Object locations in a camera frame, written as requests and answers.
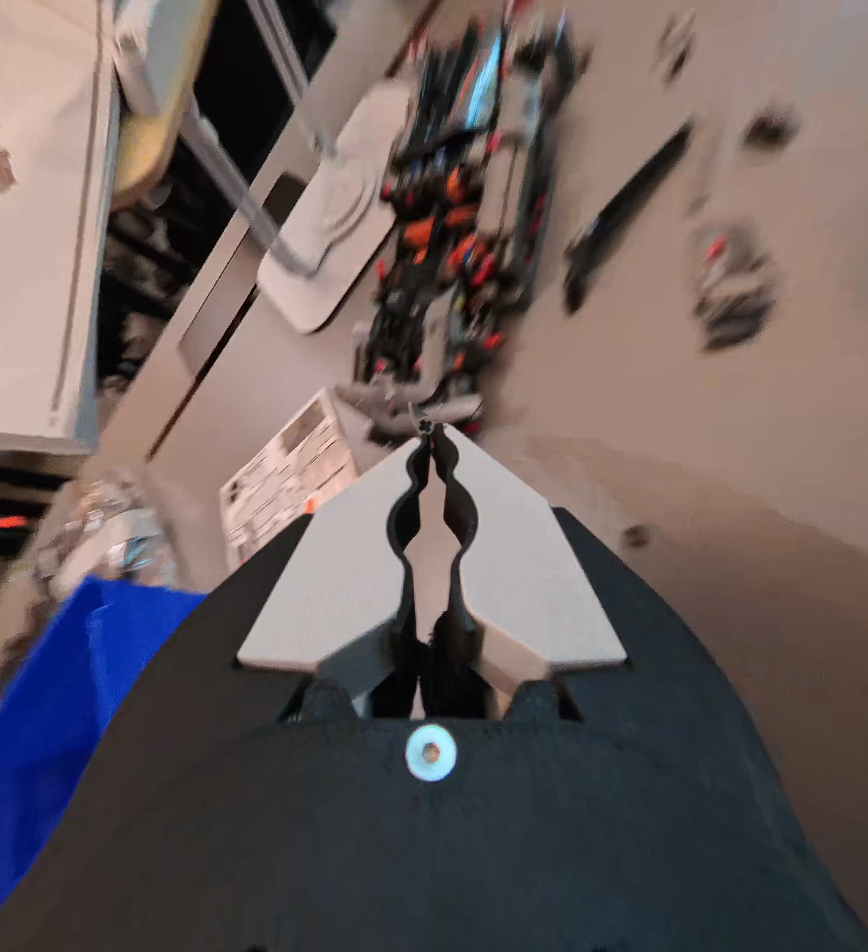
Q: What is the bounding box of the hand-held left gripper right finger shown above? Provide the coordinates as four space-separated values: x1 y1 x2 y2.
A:
434 425 628 716

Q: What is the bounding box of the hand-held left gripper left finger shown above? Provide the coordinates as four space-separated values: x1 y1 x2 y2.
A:
237 435 432 718

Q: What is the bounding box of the blue bin with square tag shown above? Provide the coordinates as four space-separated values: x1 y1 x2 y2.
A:
0 575 210 949

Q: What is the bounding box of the grey beam sub-assembly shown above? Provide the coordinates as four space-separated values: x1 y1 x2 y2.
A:
690 223 779 352

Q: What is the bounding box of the toy car model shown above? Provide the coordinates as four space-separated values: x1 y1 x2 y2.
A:
351 0 593 441

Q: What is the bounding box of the sticker sheet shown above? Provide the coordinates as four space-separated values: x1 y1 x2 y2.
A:
218 389 362 568

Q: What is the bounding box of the clear bag with paper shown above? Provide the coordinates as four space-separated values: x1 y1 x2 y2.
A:
32 476 184 590

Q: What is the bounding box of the white book stand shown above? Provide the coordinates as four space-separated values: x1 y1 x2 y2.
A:
110 0 414 337

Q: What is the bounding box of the grey triangular panel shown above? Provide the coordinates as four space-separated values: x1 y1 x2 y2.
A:
562 121 697 315

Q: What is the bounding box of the tan background table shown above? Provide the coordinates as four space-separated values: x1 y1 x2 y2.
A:
110 0 221 211

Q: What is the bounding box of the black rounded piece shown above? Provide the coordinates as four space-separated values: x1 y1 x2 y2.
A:
743 106 798 150

